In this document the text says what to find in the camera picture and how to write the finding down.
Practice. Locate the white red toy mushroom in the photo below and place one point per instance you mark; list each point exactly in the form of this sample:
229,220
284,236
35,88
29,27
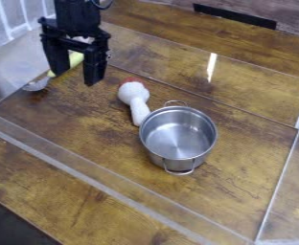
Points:
134,94

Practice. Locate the green handled metal spoon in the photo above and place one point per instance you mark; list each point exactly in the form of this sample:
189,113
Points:
41,84

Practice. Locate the small steel pot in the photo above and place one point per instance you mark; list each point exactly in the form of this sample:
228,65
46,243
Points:
178,136

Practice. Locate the clear acrylic enclosure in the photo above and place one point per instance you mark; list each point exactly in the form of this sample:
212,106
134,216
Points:
75,171

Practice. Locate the black strip on table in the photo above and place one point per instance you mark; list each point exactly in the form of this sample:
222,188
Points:
237,16

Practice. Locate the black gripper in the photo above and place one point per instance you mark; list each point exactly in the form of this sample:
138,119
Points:
74,31

